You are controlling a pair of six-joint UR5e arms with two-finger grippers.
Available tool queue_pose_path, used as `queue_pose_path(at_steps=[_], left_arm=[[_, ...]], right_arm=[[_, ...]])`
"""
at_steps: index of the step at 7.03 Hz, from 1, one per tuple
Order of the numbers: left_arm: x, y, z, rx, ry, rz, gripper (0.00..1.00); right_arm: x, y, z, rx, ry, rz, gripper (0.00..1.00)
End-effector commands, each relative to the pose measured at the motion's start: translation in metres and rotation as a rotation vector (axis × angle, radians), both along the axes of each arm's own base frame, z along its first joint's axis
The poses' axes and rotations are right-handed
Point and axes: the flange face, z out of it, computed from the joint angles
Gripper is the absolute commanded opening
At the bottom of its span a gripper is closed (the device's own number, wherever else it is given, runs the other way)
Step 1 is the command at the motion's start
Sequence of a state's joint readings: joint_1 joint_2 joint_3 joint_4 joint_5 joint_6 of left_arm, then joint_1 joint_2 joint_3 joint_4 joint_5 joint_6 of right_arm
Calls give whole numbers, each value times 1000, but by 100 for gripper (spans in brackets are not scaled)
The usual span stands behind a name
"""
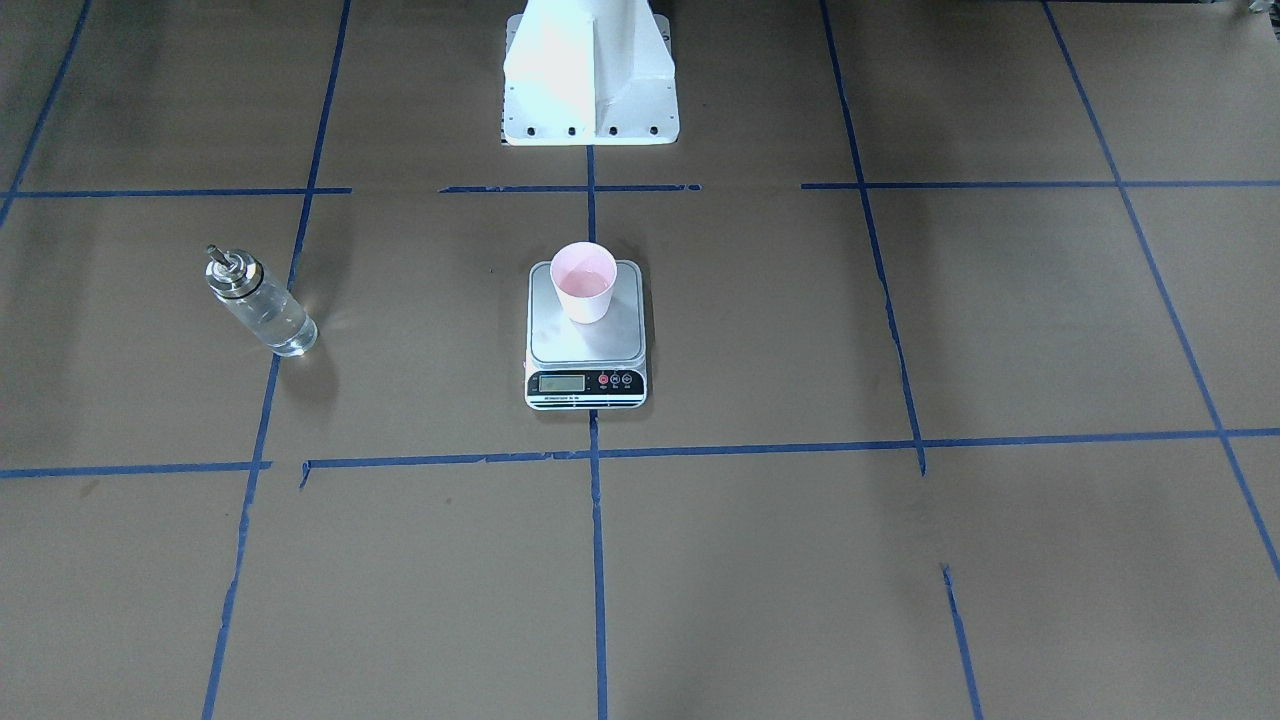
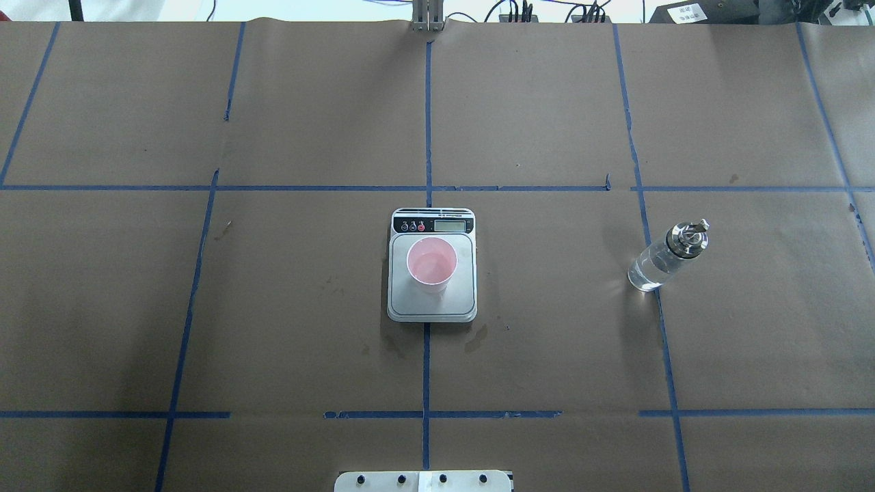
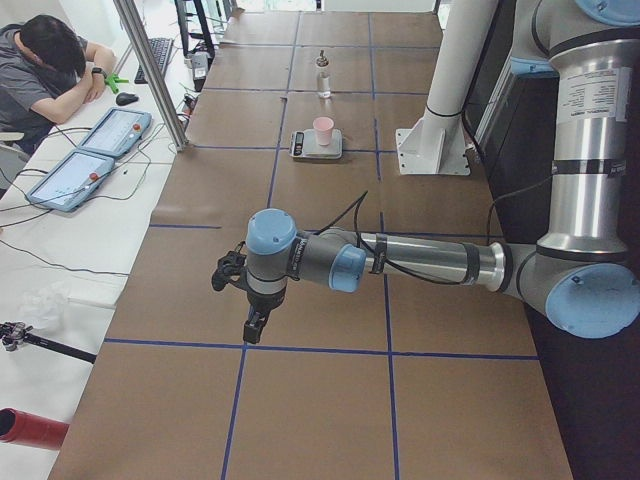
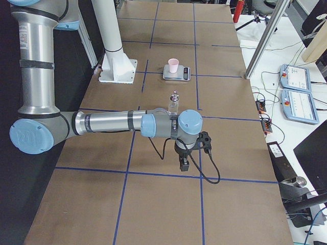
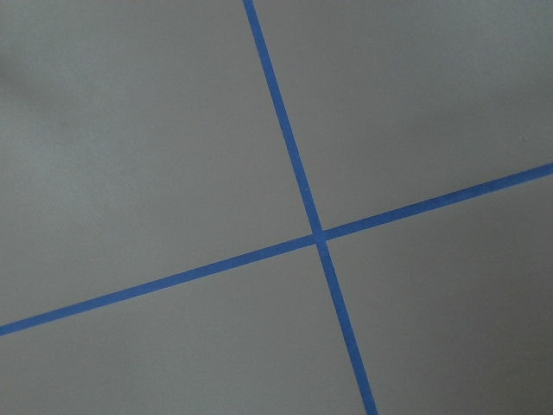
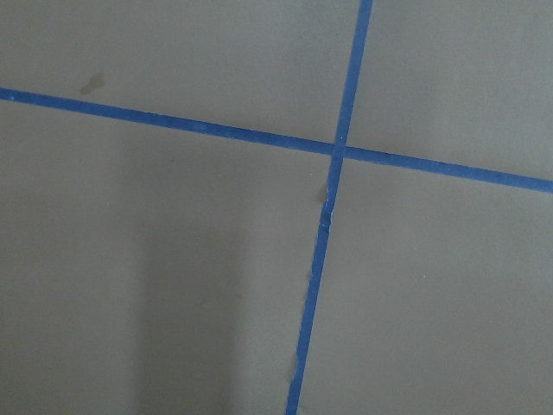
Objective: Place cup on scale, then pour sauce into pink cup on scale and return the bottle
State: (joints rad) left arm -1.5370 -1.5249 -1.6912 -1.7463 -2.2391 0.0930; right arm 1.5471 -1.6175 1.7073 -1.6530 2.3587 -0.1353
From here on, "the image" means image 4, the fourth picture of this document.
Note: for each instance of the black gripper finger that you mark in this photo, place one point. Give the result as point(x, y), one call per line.
point(184, 164)

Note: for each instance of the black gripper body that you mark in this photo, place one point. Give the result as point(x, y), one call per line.
point(182, 153)

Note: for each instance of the glass sauce bottle metal spout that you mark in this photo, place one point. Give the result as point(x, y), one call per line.
point(173, 102)

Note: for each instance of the pink plastic cup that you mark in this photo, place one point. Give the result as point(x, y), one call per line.
point(173, 65)

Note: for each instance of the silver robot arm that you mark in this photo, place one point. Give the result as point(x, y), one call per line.
point(72, 77)

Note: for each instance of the white digital kitchen scale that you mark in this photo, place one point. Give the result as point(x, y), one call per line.
point(183, 73)

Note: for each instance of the black monitor stand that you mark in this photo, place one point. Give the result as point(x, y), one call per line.
point(301, 196)

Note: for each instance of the blue teach pendant near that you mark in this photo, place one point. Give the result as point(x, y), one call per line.
point(299, 106)

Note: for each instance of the blue teach pendant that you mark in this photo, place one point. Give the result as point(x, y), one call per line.
point(295, 77)
point(299, 106)

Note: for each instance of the blue teach pendant far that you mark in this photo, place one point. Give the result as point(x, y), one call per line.
point(295, 77)

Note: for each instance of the red cylinder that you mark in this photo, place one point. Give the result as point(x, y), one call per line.
point(238, 10)

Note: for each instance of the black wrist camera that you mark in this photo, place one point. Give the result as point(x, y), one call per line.
point(203, 142)

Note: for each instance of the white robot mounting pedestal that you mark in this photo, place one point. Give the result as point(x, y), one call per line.
point(116, 66)

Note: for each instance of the aluminium frame post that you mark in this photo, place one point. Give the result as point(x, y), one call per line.
point(267, 34)

